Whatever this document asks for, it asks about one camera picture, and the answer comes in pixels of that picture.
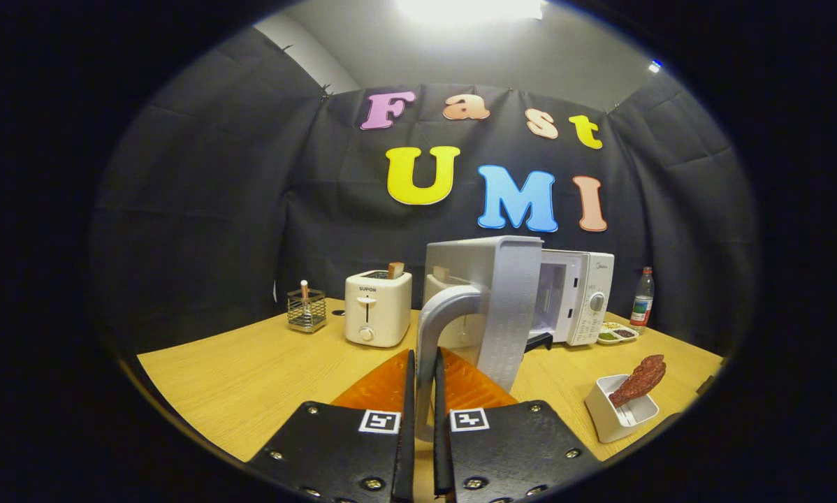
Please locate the bread slice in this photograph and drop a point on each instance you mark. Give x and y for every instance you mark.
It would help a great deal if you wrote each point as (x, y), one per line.
(396, 270)

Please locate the small dish with green food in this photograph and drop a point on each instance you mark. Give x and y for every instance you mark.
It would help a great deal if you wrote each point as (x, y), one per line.
(617, 334)

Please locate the clear plastic bottle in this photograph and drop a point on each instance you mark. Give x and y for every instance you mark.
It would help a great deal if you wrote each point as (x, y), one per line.
(642, 300)

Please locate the white toaster oven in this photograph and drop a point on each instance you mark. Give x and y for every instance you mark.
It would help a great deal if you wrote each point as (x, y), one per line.
(509, 293)

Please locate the white rectangular tray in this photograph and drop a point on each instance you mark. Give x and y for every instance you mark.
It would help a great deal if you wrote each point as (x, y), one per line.
(610, 419)

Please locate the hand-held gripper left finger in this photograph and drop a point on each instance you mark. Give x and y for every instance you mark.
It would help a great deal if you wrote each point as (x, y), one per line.
(409, 433)

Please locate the white pop-up toaster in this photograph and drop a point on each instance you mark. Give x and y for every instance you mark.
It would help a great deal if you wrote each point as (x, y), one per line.
(376, 311)

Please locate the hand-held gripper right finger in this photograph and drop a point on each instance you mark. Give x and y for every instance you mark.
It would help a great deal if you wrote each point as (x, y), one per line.
(441, 433)

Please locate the black flat bracket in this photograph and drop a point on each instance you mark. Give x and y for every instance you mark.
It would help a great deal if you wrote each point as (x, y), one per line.
(539, 341)

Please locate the black backdrop cloth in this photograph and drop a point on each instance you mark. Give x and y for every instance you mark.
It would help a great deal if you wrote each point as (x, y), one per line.
(202, 209)

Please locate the brown stick utensil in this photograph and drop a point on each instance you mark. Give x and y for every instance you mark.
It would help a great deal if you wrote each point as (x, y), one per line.
(304, 288)

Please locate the red meat piece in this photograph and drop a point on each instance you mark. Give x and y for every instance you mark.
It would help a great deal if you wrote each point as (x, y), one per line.
(638, 381)

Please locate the ceiling light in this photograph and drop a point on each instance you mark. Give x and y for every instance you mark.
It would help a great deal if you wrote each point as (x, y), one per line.
(467, 8)

